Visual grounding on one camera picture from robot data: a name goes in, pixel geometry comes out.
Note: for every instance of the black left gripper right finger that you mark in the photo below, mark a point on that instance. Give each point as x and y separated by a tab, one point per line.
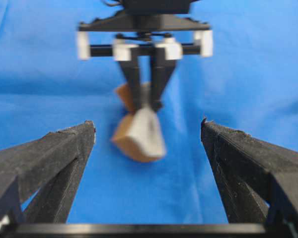
257	180

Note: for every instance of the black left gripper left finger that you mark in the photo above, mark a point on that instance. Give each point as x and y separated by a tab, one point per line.
39	179

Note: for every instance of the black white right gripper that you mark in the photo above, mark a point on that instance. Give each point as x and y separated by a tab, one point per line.
159	25

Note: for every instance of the blue table cloth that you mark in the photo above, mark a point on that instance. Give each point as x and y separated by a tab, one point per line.
250	84

